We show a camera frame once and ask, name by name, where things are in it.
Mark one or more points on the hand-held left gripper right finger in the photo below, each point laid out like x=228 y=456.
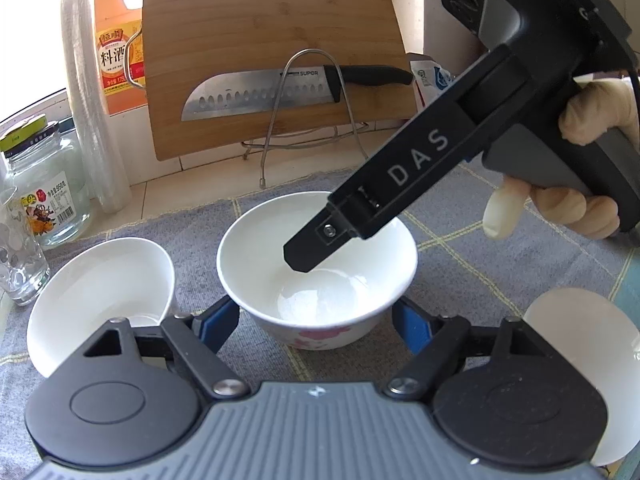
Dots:
x=410 y=325

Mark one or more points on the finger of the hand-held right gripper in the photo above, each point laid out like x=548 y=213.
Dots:
x=312 y=250

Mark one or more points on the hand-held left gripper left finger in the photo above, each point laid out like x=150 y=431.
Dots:
x=220 y=322

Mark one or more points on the white bowl with pink flowers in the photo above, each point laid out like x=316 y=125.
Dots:
x=350 y=305

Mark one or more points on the large white fruit print plate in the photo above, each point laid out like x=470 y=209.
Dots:
x=580 y=330

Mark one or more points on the person's right hand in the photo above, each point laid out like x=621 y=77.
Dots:
x=595 y=110

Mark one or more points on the grey checked table cloth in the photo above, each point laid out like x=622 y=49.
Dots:
x=450 y=270

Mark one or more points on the white and blue bag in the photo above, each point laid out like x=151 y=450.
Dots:
x=430 y=77

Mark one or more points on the plain white bowl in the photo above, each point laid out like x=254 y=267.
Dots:
x=100 y=285

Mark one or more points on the clear glass cup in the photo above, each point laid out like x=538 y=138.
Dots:
x=20 y=265

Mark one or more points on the glass jar with yellow lid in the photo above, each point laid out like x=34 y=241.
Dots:
x=45 y=180

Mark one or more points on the wooden cutting board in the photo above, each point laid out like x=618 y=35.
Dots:
x=225 y=35

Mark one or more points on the stack of clear plastic cups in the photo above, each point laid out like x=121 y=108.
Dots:
x=92 y=110

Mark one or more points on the orange cooking wine bottle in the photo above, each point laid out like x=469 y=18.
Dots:
x=115 y=20

